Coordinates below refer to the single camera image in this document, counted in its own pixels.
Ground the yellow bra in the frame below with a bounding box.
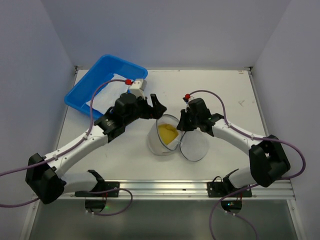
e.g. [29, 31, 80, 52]
[157, 123, 179, 145]

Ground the white bra pad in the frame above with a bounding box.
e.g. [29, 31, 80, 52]
[92, 81, 129, 114]

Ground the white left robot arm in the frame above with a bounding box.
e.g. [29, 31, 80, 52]
[25, 93, 167, 205]

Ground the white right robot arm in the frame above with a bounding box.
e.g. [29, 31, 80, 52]
[177, 98, 291, 191]

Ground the blue plastic bin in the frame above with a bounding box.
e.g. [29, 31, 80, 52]
[64, 54, 149, 118]

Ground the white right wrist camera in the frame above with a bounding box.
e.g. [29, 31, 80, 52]
[182, 94, 191, 110]

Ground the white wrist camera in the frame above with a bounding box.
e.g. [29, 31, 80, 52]
[182, 94, 191, 110]
[128, 78, 147, 98]

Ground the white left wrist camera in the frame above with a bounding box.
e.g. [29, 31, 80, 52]
[128, 78, 147, 98]

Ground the aluminium front rail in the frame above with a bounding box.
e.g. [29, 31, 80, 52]
[33, 178, 296, 201]

